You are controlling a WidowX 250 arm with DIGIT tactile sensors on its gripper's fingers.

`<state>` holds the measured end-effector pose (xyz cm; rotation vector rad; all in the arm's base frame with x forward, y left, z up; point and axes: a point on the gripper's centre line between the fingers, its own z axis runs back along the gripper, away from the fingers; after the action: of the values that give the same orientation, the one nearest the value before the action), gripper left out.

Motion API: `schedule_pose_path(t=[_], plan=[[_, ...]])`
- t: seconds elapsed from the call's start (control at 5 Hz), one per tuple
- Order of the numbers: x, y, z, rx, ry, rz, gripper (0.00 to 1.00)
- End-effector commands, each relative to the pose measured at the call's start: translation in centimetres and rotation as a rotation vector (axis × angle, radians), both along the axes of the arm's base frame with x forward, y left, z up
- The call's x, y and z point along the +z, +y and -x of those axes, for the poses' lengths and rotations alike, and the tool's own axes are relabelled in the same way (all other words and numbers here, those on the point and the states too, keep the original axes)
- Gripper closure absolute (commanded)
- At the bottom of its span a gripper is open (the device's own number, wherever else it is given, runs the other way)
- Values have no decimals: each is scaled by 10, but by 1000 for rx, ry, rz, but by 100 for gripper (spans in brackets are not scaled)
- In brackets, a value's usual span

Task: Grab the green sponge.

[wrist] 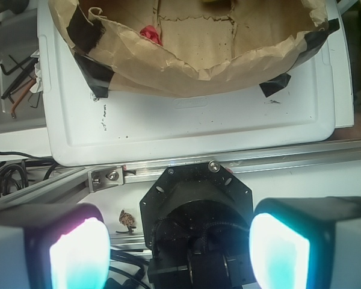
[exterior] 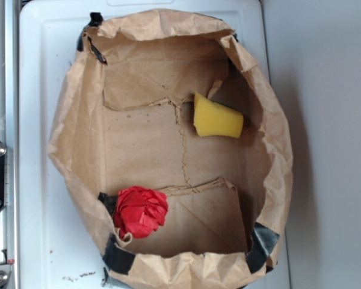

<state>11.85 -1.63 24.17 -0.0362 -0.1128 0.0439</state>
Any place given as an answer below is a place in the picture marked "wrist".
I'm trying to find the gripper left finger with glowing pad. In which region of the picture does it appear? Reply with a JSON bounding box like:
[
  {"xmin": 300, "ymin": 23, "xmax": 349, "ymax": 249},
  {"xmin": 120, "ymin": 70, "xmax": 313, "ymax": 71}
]
[{"xmin": 0, "ymin": 204, "xmax": 110, "ymax": 288}]

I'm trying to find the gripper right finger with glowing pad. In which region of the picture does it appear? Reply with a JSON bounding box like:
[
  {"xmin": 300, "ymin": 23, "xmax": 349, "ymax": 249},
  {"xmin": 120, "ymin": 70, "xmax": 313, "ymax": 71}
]
[{"xmin": 249, "ymin": 196, "xmax": 361, "ymax": 288}]

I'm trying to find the black hex key set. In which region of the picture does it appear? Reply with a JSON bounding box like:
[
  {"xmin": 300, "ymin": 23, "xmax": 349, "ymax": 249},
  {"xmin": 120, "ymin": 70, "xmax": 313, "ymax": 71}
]
[{"xmin": 0, "ymin": 55, "xmax": 39, "ymax": 104}]

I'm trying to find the brown paper bag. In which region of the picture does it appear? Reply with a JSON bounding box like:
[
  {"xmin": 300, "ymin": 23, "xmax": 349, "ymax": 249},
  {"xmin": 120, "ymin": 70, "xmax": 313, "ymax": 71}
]
[{"xmin": 48, "ymin": 1, "xmax": 339, "ymax": 98}]

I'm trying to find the red crumpled paper ball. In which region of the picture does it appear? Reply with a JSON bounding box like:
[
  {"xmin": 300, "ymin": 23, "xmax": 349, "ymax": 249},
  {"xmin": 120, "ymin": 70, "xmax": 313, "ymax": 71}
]
[{"xmin": 140, "ymin": 25, "xmax": 163, "ymax": 46}]

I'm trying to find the aluminium extrusion rail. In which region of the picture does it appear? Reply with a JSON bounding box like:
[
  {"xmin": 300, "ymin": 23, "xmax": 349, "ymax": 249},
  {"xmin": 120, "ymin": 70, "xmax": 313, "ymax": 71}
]
[{"xmin": 0, "ymin": 139, "xmax": 361, "ymax": 210}]

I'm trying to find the black cables bundle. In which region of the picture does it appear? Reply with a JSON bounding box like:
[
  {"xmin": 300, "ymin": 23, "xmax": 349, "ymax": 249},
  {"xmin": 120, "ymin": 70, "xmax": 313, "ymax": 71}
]
[{"xmin": 0, "ymin": 146, "xmax": 60, "ymax": 202}]

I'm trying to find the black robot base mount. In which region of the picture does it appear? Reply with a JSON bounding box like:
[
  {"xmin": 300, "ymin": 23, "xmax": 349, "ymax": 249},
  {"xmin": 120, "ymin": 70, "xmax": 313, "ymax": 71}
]
[{"xmin": 140, "ymin": 174, "xmax": 255, "ymax": 288}]

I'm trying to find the orange handled tool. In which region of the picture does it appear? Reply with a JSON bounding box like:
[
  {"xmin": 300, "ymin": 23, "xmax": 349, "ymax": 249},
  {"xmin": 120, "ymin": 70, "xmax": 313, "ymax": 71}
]
[{"xmin": 10, "ymin": 79, "xmax": 37, "ymax": 119}]

